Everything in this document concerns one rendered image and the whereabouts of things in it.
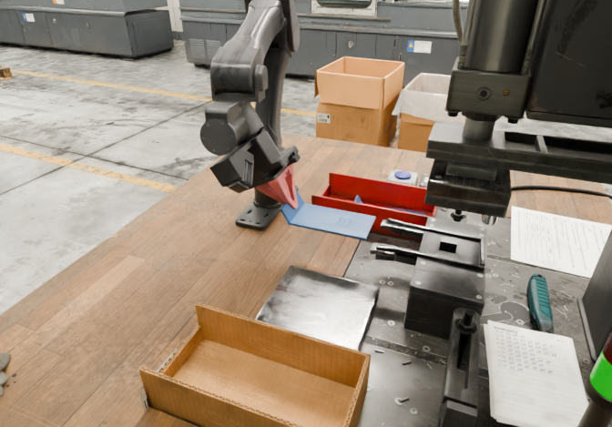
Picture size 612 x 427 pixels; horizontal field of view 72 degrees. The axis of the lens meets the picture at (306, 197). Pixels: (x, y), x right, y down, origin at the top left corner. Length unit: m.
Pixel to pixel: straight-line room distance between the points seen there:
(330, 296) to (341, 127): 2.44
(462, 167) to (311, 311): 0.30
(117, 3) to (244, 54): 6.68
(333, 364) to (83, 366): 0.35
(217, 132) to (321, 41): 4.91
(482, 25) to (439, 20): 4.57
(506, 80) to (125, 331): 0.62
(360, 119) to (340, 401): 2.54
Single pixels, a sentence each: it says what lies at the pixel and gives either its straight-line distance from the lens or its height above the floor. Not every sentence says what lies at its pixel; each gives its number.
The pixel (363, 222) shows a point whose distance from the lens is 0.74.
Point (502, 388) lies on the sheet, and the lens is 0.59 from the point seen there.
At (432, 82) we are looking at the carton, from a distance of 3.43.
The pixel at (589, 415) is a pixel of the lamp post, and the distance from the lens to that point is 0.53.
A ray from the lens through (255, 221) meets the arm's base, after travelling 0.90.
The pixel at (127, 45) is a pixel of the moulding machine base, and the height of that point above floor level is 0.23.
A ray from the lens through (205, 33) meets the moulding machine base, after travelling 6.39.
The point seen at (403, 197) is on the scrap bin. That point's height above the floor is 0.93.
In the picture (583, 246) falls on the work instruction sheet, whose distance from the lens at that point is 1.00.
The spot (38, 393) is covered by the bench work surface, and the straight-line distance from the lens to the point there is 0.70.
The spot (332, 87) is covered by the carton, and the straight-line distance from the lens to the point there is 3.00.
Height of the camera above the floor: 1.39
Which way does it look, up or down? 29 degrees down
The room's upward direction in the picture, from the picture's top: straight up
